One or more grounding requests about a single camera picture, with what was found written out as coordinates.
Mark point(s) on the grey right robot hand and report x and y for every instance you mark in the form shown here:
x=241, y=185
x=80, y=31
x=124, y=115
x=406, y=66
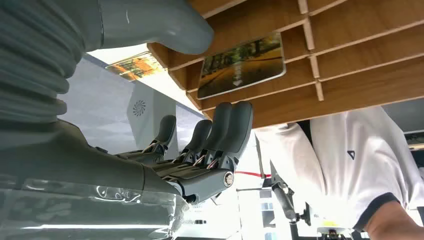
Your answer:
x=82, y=172

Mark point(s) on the orange photo card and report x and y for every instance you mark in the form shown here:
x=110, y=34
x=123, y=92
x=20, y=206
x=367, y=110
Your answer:
x=136, y=67

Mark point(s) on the landscape photo card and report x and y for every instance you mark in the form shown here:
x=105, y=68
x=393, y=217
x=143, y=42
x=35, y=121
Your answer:
x=242, y=66

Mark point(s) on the person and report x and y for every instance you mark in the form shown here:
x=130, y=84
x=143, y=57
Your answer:
x=351, y=165

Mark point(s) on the wooden slotted card rack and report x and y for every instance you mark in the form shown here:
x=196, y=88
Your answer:
x=348, y=66

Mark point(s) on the white sign with swirl logo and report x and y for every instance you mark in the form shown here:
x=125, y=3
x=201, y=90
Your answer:
x=145, y=116

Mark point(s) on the ribbed grey right arm sleeve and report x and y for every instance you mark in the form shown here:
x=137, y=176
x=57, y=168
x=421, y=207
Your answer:
x=36, y=59

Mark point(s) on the yellow and white round object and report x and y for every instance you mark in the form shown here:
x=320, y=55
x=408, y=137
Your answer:
x=333, y=228

